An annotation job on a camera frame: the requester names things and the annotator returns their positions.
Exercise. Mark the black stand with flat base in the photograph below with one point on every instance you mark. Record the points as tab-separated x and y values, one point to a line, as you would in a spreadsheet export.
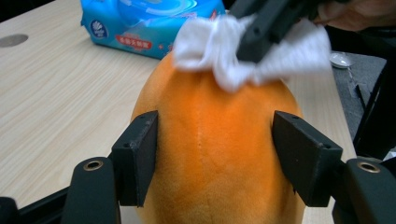
379	118

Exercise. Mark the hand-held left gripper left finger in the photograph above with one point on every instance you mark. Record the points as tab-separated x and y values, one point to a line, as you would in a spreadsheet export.
134	161

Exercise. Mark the white round pack lid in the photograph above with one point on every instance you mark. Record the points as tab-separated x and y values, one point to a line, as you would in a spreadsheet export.
341	60

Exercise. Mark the white wet wipe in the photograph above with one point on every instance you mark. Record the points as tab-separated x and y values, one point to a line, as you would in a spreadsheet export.
205	46

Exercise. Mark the orange plush toy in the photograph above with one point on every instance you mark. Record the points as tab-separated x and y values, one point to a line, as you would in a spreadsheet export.
218	149

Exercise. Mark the blue wet wipes pack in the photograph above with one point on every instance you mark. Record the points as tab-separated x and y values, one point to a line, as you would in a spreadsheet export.
149	28

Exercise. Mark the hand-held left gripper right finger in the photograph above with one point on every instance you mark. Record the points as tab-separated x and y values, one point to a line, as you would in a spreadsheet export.
308	161

